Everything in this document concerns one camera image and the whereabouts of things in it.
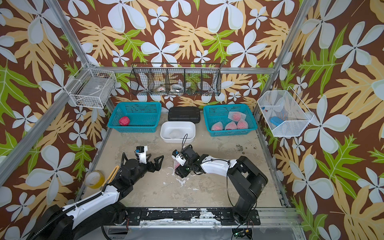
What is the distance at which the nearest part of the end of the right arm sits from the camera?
664 mm

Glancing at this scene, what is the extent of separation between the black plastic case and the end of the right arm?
37 centimetres

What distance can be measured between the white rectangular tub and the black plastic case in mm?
23

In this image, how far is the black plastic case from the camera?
1109mm

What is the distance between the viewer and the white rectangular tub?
103cm

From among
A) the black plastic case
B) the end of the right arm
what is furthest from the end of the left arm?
the black plastic case
